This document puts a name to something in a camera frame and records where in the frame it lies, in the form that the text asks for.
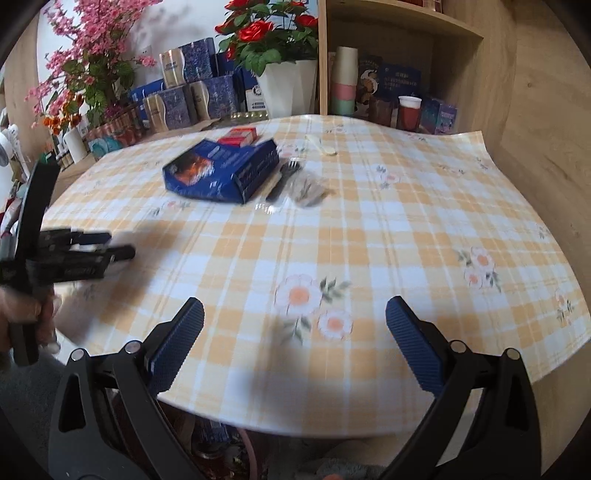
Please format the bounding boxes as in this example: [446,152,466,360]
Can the blue cardboard box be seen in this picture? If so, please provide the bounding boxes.
[163,138,281,205]

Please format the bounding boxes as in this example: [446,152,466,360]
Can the orange artificial flowers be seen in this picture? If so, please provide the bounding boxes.
[44,90,84,134]

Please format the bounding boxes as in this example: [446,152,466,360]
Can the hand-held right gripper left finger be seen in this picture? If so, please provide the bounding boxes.
[47,296,206,480]

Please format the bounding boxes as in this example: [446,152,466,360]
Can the blue and white carton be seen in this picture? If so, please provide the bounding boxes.
[129,83,164,104]

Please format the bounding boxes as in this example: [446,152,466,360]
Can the red cup with white rim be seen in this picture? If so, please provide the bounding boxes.
[397,95,423,132]

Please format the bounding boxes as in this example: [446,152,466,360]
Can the red striped box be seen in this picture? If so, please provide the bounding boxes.
[88,104,148,148]

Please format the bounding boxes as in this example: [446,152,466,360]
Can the white flower pot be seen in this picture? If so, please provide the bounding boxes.
[255,60,318,120]

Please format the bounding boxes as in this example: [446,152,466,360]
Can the person's left hand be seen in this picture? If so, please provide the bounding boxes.
[0,288,63,354]

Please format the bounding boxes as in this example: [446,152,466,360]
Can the white jar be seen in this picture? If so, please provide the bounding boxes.
[65,128,88,162]

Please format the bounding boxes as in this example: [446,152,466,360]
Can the blue box with gold can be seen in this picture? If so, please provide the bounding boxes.
[143,88,192,134]
[159,39,217,88]
[189,76,238,125]

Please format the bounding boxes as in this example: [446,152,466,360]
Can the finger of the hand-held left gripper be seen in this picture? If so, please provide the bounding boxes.
[28,246,137,281]
[39,227,113,247]

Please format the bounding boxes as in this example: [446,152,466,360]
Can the clear plastic wrapper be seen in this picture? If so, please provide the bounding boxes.
[283,173,329,209]

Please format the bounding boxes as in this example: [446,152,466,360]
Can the dark blue book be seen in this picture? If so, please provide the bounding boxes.
[358,55,422,116]

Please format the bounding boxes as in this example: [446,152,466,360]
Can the white round device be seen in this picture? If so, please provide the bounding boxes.
[0,124,21,162]

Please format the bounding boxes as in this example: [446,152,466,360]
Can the wooden shelf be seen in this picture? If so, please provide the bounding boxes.
[318,0,518,148]

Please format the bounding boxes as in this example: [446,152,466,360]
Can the stack of paper cups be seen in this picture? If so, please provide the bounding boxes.
[333,45,360,116]

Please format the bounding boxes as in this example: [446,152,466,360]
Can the pink artificial blossom branches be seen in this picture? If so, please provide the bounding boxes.
[25,0,160,130]

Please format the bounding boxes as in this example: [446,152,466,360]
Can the white and blue small box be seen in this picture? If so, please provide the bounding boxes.
[243,69,269,114]

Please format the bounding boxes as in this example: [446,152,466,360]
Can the yellow checked tablecloth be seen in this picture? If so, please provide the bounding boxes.
[41,114,591,439]

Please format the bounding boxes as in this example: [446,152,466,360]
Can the black plastic fork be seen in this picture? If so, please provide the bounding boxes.
[265,158,302,203]

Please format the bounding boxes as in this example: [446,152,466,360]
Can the red cigarette box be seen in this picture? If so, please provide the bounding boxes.
[217,128,259,147]

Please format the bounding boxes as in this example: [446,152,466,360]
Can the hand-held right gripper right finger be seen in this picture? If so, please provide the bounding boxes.
[379,295,542,480]

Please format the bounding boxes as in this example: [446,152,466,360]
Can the brown box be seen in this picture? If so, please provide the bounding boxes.
[367,97,400,125]

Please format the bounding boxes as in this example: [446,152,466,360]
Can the red rose plant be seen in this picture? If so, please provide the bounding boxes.
[215,0,319,77]

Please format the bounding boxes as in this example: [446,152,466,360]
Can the translucent plastic spoon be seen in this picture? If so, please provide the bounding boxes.
[305,134,338,157]

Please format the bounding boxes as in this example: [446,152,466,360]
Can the blue and purple box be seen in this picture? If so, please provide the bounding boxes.
[420,97,459,136]

